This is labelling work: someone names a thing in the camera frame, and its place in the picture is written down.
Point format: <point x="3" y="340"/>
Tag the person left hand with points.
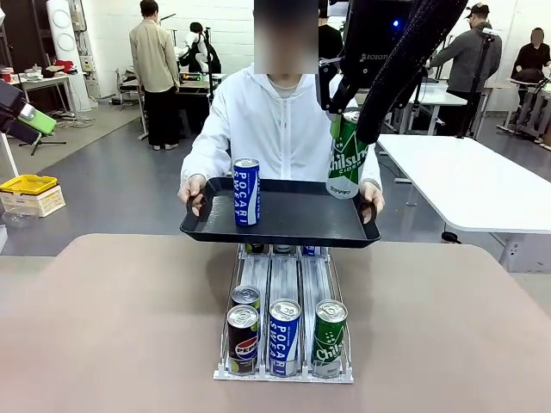
<point x="373" y="193"/>

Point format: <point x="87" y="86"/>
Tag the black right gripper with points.
<point x="370" y="38"/>

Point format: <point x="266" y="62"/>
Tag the person in white jacket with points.
<point x="280" y="129"/>

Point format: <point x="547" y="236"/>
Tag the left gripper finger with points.
<point x="13" y="99"/>
<point x="36" y="121"/>

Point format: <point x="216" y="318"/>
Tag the clear plastic bag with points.
<point x="17" y="219"/>

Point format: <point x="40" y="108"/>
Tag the red cup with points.
<point x="7" y="76"/>

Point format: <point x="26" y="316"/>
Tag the yellow and white crate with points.
<point x="34" y="193"/>

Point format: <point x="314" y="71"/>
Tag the black plastic serving tray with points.
<point x="301" y="215"/>

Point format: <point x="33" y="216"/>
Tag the clear acrylic can rack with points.
<point x="284" y="275"/>

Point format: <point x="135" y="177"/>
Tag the black round floor object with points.
<point x="450" y="238"/>

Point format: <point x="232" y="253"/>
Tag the blue Pocari Sweat can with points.
<point x="284" y="340"/>
<point x="246" y="193"/>
<point x="311" y="250"/>

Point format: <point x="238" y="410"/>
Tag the cluttered white side table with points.
<point x="43" y="79"/>

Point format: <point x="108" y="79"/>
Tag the person left forearm white sleeve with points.
<point x="373" y="172"/>

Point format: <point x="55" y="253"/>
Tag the person right hand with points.
<point x="191" y="187"/>

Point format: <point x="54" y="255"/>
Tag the tall white air conditioner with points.
<point x="64" y="43"/>

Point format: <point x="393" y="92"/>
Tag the dark-haired person at desk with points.
<point x="202" y="51"/>

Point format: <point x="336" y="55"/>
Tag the person in grey hoodie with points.
<point x="469" y="64"/>

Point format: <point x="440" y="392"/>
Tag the green Chilsung Cider can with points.
<point x="282" y="248"/>
<point x="346" y="168"/>
<point x="329" y="340"/>

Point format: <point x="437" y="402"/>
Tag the person in black t-shirt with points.
<point x="330" y="43"/>

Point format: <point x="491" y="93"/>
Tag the black Pepsi can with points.
<point x="255" y="248"/>
<point x="243" y="340"/>
<point x="245" y="296"/>

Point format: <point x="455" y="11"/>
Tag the white background work table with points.
<point x="439" y="96"/>

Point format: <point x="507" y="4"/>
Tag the man in beige jacket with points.
<point x="155" y="64"/>

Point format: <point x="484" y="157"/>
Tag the seated person in black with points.
<point x="534" y="56"/>

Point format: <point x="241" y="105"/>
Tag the large white table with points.
<point x="473" y="185"/>

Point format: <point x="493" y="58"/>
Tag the person right forearm white sleeve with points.
<point x="202" y="150"/>

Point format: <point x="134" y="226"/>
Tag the black camera stand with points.
<point x="480" y="86"/>

